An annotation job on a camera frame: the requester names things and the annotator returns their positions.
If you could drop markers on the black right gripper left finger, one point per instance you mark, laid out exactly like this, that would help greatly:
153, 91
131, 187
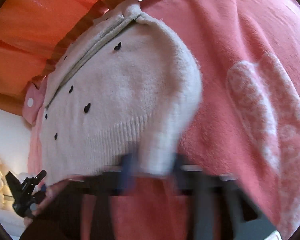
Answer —
113, 181

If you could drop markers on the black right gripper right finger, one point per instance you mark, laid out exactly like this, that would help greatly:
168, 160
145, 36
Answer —
219, 208

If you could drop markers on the white knitted sweater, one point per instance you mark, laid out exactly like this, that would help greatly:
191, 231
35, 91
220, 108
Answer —
128, 84

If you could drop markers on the person's left hand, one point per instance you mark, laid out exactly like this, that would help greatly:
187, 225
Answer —
50, 194

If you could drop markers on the pink polka dot pillow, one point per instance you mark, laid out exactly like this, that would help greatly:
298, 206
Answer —
34, 99

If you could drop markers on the orange curtain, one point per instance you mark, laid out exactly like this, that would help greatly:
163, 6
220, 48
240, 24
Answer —
34, 34

